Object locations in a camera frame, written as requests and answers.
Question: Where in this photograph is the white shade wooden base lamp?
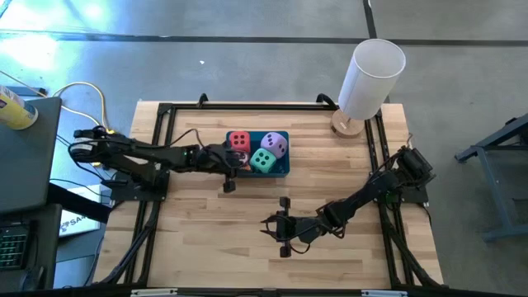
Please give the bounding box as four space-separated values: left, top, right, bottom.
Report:
329 38 408 139

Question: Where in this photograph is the grey desk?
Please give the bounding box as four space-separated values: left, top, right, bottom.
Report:
0 97 63 215

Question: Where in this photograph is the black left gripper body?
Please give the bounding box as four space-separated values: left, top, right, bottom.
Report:
196 140 243 194

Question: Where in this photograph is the blue-grey metal stand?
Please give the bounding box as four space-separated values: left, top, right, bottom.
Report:
455 111 528 243

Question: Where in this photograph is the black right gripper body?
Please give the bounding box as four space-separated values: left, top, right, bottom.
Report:
274 196 331 258

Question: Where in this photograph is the large red foam die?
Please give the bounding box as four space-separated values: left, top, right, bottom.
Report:
229 130 252 154

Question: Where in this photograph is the white printed box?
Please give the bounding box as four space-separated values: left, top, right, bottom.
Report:
59 184 103 238

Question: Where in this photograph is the large purple foam die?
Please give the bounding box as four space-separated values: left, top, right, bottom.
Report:
260 131 289 160

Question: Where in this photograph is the black metal beam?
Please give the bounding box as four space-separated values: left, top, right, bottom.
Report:
47 182 113 224

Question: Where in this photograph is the black aluminium table frame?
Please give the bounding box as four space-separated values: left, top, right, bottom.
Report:
92 93 445 290

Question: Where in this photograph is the white bracket strip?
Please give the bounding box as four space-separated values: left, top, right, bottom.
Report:
130 288 179 297
361 290 408 297

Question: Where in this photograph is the yellow floor cable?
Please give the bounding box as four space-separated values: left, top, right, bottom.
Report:
52 81 110 131

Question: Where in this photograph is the yellow wipes canister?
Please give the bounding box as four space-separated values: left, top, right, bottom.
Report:
0 85 40 131

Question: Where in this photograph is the black computer mouse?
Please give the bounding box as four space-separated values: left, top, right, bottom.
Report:
18 266 45 292

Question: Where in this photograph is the large teal foam die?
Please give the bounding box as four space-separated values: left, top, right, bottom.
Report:
248 148 278 175

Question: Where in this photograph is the backlit keyboard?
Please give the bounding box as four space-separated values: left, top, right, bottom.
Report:
0 224 31 272

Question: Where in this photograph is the blue plastic bin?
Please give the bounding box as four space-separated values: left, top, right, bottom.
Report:
225 130 291 179

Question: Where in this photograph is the dark low desk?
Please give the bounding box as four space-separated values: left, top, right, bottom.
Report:
0 203 63 292

